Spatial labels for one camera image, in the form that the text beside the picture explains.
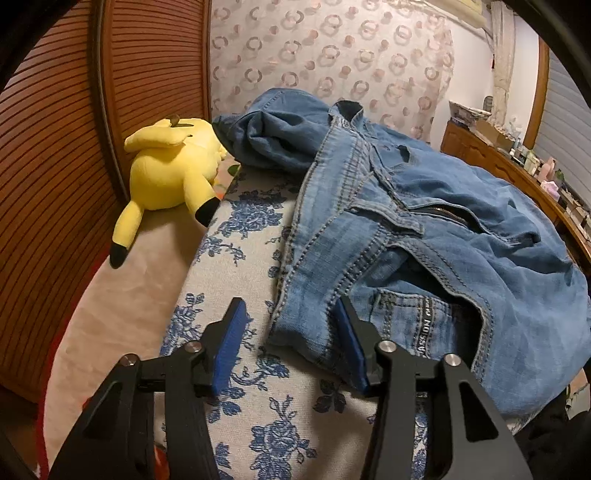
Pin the grey window roller shutter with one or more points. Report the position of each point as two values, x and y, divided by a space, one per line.
564 131

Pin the blue denim jeans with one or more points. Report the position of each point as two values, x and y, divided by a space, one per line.
440 256

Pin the blue floral white quilt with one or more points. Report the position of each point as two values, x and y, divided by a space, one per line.
279 417

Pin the brown louvered wardrobe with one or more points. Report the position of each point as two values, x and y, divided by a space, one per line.
77 77

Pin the wooden sideboard cabinet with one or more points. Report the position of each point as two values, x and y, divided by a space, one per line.
462 143

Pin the beige bed sheet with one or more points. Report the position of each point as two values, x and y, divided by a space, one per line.
124 310

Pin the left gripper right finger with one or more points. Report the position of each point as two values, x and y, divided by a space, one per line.
467 436

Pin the yellow plush toy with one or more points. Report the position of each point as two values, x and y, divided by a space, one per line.
175 162

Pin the circle patterned curtain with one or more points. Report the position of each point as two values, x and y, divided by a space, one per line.
395 58

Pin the cardboard box on sideboard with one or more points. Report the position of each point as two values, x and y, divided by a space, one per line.
493 135

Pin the pink bottle on sideboard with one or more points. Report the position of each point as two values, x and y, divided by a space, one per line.
546 173

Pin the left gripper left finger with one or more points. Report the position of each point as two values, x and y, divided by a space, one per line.
113 438

